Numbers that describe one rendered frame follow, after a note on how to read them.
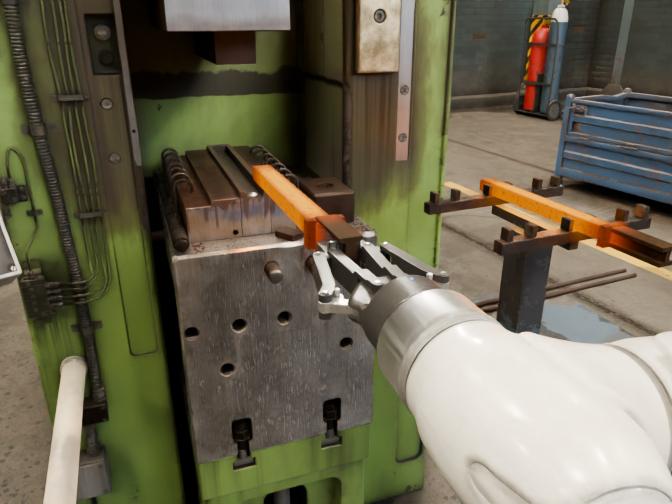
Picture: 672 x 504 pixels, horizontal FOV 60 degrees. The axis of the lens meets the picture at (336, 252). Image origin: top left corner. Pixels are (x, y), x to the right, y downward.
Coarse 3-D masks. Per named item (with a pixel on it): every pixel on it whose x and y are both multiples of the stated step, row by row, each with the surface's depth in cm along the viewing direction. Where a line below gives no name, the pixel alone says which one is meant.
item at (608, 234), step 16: (496, 192) 111; (512, 192) 106; (528, 192) 106; (528, 208) 103; (544, 208) 100; (560, 208) 97; (576, 224) 94; (592, 224) 91; (608, 224) 88; (624, 224) 89; (608, 240) 88; (624, 240) 87; (640, 240) 83; (656, 240) 83; (640, 256) 84; (656, 256) 82
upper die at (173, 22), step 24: (168, 0) 89; (192, 0) 90; (216, 0) 91; (240, 0) 92; (264, 0) 93; (288, 0) 95; (168, 24) 90; (192, 24) 91; (216, 24) 92; (240, 24) 93; (264, 24) 95; (288, 24) 96
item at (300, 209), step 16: (256, 176) 94; (272, 176) 89; (272, 192) 84; (288, 192) 80; (288, 208) 76; (304, 208) 73; (320, 208) 73; (304, 224) 67; (320, 224) 64; (336, 224) 63; (304, 240) 68; (352, 240) 59; (352, 256) 60
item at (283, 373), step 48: (240, 240) 105; (288, 240) 105; (192, 288) 101; (240, 288) 104; (240, 336) 108; (288, 336) 111; (336, 336) 115; (192, 384) 108; (240, 384) 111; (288, 384) 115; (336, 384) 119; (192, 432) 112; (240, 432) 116; (288, 432) 120
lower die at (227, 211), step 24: (192, 168) 127; (216, 168) 123; (216, 192) 107; (240, 192) 104; (264, 192) 105; (192, 216) 102; (216, 216) 104; (240, 216) 105; (264, 216) 107; (192, 240) 104
